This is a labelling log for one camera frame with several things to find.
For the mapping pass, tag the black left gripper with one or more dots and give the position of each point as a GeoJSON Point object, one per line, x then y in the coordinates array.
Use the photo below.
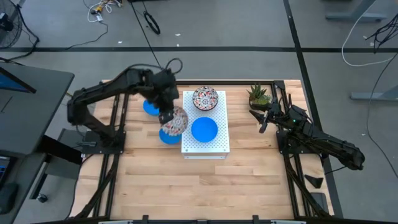
{"type": "Point", "coordinates": [164, 88]}

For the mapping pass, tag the black desk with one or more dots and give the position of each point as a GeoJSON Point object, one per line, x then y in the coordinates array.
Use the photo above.
{"type": "Point", "coordinates": [37, 118]}

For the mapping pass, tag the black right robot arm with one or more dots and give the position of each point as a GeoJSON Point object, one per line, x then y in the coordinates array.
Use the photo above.
{"type": "Point", "coordinates": [326, 143]}

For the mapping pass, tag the small lit screen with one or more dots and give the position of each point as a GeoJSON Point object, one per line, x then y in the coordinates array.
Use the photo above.
{"type": "Point", "coordinates": [3, 169]}

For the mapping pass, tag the blue plastic mini bowl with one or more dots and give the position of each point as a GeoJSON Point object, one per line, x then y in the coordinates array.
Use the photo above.
{"type": "Point", "coordinates": [204, 129]}
{"type": "Point", "coordinates": [169, 139]}
{"type": "Point", "coordinates": [149, 108]}

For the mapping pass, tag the black rectangular pad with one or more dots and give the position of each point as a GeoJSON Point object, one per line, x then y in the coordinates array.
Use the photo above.
{"type": "Point", "coordinates": [320, 200]}

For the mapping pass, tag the floral patterned ceramic mini bowl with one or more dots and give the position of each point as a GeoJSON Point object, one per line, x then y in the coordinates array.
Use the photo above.
{"type": "Point", "coordinates": [178, 123]}
{"type": "Point", "coordinates": [205, 98]}

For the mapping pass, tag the black aluminium table frame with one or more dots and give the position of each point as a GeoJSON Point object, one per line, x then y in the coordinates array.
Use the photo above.
{"type": "Point", "coordinates": [233, 82]}

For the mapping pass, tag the black triangular bracket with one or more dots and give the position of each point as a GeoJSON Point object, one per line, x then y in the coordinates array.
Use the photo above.
{"type": "Point", "coordinates": [314, 181]}

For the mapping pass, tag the black desk leg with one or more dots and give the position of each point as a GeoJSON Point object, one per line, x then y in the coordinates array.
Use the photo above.
{"type": "Point", "coordinates": [62, 151]}

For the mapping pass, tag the black floor fan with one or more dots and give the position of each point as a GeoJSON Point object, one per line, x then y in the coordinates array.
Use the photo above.
{"type": "Point", "coordinates": [7, 25]}

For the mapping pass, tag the black rounded desk object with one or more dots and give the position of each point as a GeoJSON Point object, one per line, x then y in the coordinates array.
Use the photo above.
{"type": "Point", "coordinates": [7, 197]}

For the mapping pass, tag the monitor with blue screen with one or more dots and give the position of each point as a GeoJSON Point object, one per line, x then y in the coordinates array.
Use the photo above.
{"type": "Point", "coordinates": [14, 83]}

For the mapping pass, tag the grey desk foot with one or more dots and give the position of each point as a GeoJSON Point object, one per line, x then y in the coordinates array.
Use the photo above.
{"type": "Point", "coordinates": [357, 16]}
{"type": "Point", "coordinates": [373, 95]}

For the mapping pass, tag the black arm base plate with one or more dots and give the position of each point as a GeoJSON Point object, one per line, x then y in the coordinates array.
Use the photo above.
{"type": "Point", "coordinates": [93, 147]}
{"type": "Point", "coordinates": [281, 146]}

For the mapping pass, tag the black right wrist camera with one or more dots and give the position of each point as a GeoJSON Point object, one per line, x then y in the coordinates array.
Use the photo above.
{"type": "Point", "coordinates": [296, 112]}

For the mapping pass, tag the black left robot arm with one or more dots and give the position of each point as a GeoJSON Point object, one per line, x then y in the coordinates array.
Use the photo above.
{"type": "Point", "coordinates": [102, 90]}

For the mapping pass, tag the white perforated metal platform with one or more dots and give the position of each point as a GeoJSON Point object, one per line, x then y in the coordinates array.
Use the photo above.
{"type": "Point", "coordinates": [217, 146]}

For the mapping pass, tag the potted green succulent plant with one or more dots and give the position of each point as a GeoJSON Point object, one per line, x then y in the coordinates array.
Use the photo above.
{"type": "Point", "coordinates": [258, 97]}

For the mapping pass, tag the silver metal bar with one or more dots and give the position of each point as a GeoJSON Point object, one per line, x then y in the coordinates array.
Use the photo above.
{"type": "Point", "coordinates": [287, 222]}
{"type": "Point", "coordinates": [113, 222]}

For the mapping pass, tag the black desk caster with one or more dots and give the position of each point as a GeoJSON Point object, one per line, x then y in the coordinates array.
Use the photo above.
{"type": "Point", "coordinates": [42, 198]}

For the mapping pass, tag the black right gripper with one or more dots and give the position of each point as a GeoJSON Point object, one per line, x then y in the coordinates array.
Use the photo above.
{"type": "Point", "coordinates": [276, 113]}

